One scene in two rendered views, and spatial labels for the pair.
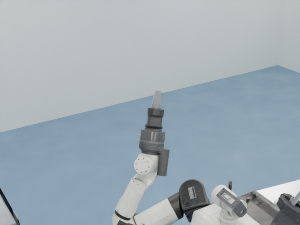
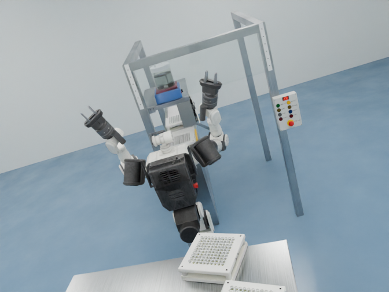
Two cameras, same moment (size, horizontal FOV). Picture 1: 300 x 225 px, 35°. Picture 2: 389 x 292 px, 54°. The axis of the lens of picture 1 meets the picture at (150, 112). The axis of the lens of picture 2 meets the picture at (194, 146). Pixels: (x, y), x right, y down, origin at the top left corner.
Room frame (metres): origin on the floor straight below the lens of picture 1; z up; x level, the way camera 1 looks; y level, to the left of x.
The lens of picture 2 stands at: (2.52, -1.81, 2.07)
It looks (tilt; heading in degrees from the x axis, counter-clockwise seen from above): 23 degrees down; 124
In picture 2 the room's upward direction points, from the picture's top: 18 degrees counter-clockwise
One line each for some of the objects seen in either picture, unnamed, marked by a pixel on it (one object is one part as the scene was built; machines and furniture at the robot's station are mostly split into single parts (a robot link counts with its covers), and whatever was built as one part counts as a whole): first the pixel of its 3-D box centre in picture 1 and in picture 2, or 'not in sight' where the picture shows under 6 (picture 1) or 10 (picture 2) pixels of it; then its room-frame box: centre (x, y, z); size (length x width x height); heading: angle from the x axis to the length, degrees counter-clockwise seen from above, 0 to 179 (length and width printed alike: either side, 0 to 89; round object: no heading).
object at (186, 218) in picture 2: not in sight; (187, 216); (1.31, -0.33, 0.83); 0.28 x 0.13 x 0.18; 120
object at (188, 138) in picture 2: not in sight; (180, 140); (0.80, 0.54, 0.90); 0.25 x 0.24 x 0.02; 31
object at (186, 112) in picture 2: not in sight; (186, 109); (0.92, 0.57, 1.15); 0.22 x 0.11 x 0.20; 121
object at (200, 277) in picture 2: not in sight; (215, 260); (1.68, -0.70, 0.89); 0.24 x 0.24 x 0.02; 5
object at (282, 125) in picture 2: not in sight; (287, 110); (1.65, 0.77, 0.98); 0.17 x 0.06 x 0.26; 31
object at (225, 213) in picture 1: (228, 204); (164, 140); (1.27, -0.25, 1.30); 0.10 x 0.07 x 0.09; 30
